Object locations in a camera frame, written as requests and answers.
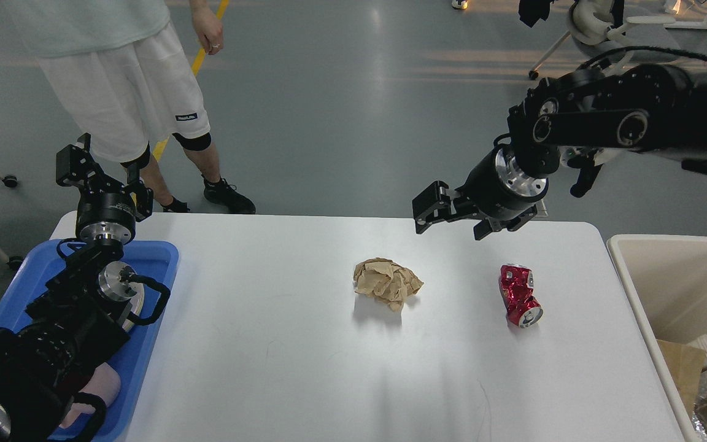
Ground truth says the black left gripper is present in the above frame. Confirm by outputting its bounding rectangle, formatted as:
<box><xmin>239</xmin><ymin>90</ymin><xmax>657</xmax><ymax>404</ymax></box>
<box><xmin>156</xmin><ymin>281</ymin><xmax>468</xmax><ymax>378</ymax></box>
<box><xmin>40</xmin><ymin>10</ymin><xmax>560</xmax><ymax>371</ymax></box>
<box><xmin>55</xmin><ymin>133</ymin><xmax>153</xmax><ymax>244</ymax></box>

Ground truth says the white waste bin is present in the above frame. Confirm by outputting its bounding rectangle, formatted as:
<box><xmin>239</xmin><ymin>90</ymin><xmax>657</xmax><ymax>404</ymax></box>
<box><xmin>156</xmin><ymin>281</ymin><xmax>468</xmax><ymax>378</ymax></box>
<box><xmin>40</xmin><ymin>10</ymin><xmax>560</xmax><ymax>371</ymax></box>
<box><xmin>607</xmin><ymin>235</ymin><xmax>707</xmax><ymax>441</ymax></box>

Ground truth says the standing person in white shorts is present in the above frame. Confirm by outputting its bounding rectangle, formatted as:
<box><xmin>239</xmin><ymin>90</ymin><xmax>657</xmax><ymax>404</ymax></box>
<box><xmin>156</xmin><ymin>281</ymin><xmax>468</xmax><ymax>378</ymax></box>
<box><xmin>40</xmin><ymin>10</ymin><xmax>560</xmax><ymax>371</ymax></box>
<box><xmin>4</xmin><ymin>1</ymin><xmax>256</xmax><ymax>214</ymax></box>

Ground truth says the crushed red can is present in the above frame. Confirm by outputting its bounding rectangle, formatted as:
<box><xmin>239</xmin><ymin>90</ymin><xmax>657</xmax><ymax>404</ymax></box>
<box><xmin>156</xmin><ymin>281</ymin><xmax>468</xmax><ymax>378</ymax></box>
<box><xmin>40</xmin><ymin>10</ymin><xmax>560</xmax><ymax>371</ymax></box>
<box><xmin>499</xmin><ymin>263</ymin><xmax>544</xmax><ymax>329</ymax></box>

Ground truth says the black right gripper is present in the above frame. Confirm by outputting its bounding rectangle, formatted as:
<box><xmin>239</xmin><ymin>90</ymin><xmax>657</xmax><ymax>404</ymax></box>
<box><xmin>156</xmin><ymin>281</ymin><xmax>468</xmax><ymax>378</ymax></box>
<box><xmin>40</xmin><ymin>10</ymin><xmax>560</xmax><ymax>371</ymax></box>
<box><xmin>412</xmin><ymin>146</ymin><xmax>548</xmax><ymax>241</ymax></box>

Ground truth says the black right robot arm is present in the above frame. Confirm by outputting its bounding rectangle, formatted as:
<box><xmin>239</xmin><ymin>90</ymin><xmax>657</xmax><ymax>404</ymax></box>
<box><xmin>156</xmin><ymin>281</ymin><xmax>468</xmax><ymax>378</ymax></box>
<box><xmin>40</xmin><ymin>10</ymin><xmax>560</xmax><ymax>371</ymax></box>
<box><xmin>412</xmin><ymin>47</ymin><xmax>707</xmax><ymax>240</ymax></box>

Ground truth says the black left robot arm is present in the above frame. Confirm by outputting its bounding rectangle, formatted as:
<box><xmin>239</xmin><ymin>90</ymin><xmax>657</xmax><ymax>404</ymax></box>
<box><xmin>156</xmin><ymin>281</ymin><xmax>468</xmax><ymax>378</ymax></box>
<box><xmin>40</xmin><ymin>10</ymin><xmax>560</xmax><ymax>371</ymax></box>
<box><xmin>0</xmin><ymin>133</ymin><xmax>171</xmax><ymax>441</ymax></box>

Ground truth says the brown paper bag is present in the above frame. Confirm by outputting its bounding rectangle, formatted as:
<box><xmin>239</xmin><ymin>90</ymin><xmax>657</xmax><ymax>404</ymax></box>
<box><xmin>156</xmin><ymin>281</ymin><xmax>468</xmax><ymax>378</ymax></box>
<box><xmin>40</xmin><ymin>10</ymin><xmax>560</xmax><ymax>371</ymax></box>
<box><xmin>657</xmin><ymin>339</ymin><xmax>706</xmax><ymax>419</ymax></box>

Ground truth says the grey office chair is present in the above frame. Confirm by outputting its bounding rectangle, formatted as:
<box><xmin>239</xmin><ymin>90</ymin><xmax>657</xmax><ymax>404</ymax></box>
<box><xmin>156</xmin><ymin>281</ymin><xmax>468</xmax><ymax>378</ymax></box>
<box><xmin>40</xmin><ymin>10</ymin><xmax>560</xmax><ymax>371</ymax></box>
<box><xmin>528</xmin><ymin>1</ymin><xmax>679</xmax><ymax>79</ymax></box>

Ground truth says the brown paper ball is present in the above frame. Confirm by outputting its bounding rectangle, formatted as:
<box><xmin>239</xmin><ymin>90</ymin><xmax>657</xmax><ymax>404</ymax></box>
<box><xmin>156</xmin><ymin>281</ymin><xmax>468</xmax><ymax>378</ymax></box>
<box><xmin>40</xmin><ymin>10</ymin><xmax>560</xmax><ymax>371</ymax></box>
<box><xmin>352</xmin><ymin>257</ymin><xmax>424</xmax><ymax>312</ymax></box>

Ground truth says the pink plate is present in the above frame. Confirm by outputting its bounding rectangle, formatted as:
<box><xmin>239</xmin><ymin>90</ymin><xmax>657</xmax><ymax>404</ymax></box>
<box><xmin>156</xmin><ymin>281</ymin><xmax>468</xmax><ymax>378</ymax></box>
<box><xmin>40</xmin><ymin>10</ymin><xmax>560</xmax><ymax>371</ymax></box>
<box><xmin>122</xmin><ymin>282</ymin><xmax>145</xmax><ymax>333</ymax></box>

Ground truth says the pink mug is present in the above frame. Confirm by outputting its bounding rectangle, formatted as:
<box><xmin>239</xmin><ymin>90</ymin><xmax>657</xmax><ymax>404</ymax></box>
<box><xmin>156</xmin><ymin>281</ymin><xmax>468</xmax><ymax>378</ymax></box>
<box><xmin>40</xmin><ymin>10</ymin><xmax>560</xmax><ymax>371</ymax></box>
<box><xmin>59</xmin><ymin>363</ymin><xmax>121</xmax><ymax>428</ymax></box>

